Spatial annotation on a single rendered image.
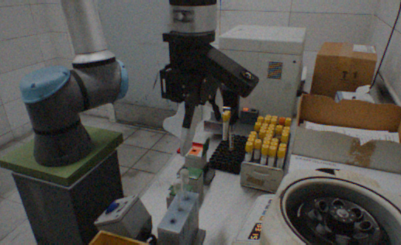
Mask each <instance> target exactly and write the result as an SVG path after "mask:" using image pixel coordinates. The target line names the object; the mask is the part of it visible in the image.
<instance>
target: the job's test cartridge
mask: <svg viewBox="0 0 401 245"><path fill-rule="evenodd" d="M206 154H207V153H206ZM206 154H205V155H204V156H203V157H202V148H201V147H196V146H193V148H192V149H191V150H190V151H189V152H188V153H187V154H186V155H185V166H186V167H188V166H189V167H195V168H198V169H203V168H204V166H205V165H206Z"/></svg>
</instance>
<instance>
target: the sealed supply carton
mask: <svg viewBox="0 0 401 245"><path fill-rule="evenodd" d="M377 62H378V56H377V53H376V49H375V46H372V45H364V44H357V43H333V42H324V43H323V45H322V47H321V48H320V50H319V51H318V53H317V54H316V63H315V67H314V72H313V78H312V82H311V87H310V90H309V93H310V94H314V95H323V96H327V97H336V94H337V91H349V92H356V90H357V88H358V87H361V86H368V85H370V87H371V85H372V81H373V77H374V72H375V66H376V63H377ZM370 87H368V88H369V90H370Z"/></svg>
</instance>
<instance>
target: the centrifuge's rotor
mask: <svg viewBox="0 0 401 245"><path fill-rule="evenodd" d="M290 222H291V225H292V226H293V227H294V228H295V229H296V231H297V233H299V234H300V235H301V236H302V237H303V238H304V239H305V240H307V241H308V242H309V243H310V244H312V245H391V242H390V238H389V235H388V233H387V232H386V231H385V229H384V226H382V225H381V224H380V223H379V221H378V220H377V219H376V218H375V216H374V215H372V214H371V213H370V212H369V211H368V210H367V209H365V208H364V207H363V206H361V205H359V204H358V203H357V202H352V201H351V200H349V199H346V198H342V197H340V196H330V195H318V196H317V197H314V198H310V199H307V200H303V201H302V202H300V203H299V204H298V205H296V207H295V208H294V209H293V210H292V214H291V221H290Z"/></svg>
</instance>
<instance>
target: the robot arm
mask: <svg viewBox="0 0 401 245"><path fill-rule="evenodd" d="M60 3H61V7H62V9H63V12H64V18H65V21H66V23H67V28H68V31H69V33H70V36H71V43H72V45H73V48H74V52H75V56H74V58H73V59H72V61H71V63H72V67H73V70H70V71H69V70H68V69H67V67H65V66H53V67H51V66H49V67H44V68H41V69H39V70H37V71H33V72H31V73H29V74H27V75H26V76H25V77H24V78H22V80H21V81H20V84H19V87H20V90H21V98H22V101H23V102H24V103H25V106H26V109H27V113H28V116H29V119H30V122H31V123H32V126H33V132H34V140H33V155H34V157H35V160H36V162H37V163H38V164H41V165H43V166H46V167H60V166H64V165H67V164H73V163H75V162H78V161H79V160H81V159H83V158H85V157H86V156H88V154H89V153H91V152H92V149H93V147H94V145H93V142H92V138H91V137H90V135H89V133H88V131H87V130H86V128H84V125H83V124H82V123H81V119H80V116H79V112H85V111H88V110H89V109H93V108H95V107H100V106H102V105H105V104H108V103H113V102H116V101H118V100H120V99H121V98H124V97H125V96H126V93H127V91H128V87H129V78H128V74H127V72H126V68H125V66H124V64H123V63H122V62H120V60H116V59H115V54H114V53H112V52H110V51H109V50H108V48H107V45H106V41H105V37H104V30H103V28H102V22H101V19H100V16H99V11H98V8H97V2H96V0H60ZM169 5H170V17H171V32H169V33H162V40H163V42H165V43H168V47H169V58H170V63H169V64H167V65H165V66H164V68H163V69H162V70H159V72H160V80H161V95H162V98H166V99H170V100H171V101H172V102H176V103H181V104H180V106H179V107H178V112H177V114H176V115H175V116H172V117H167V118H166V119H165V120H164V121H163V127H164V129H165V130H166V131H168V132H169V133H171V134H172V135H173V136H176V137H177V138H179V139H180V153H181V156H183V157H184V156H185V155H186V154H187V153H188V152H189V151H190V150H191V148H192V141H193V138H194V136H195V128H196V126H197V122H198V121H199V117H200V111H199V107H198V106H199V105H206V106H208V107H210V108H213V111H214V112H215V117H216V121H217V122H219V121H220V120H221V118H222V117H223V88H222V83H223V84H224V85H226V86H227V87H228V88H230V89H231V90H232V91H234V92H236V93H237V94H238V95H240V96H241V98H246V97H248V96H249V95H250V93H251V92H252V91H253V90H254V88H256V86H257V84H258V82H259V78H258V77H257V76H256V75H254V74H253V73H251V72H250V71H248V70H247V69H246V68H244V67H242V66H241V65H240V64H238V63H237V62H236V61H234V60H232V59H231V58H229V57H228V56H227V55H226V54H224V53H222V52H221V51H219V50H217V49H216V48H215V47H213V46H212V45H211V44H210V43H213V42H215V41H216V32H215V30H216V29H217V0H169ZM169 68H171V70H168V69H169ZM162 78H163V79H164V80H165V89H166V93H164V89H163V80H162ZM182 102H185V103H182Z"/></svg>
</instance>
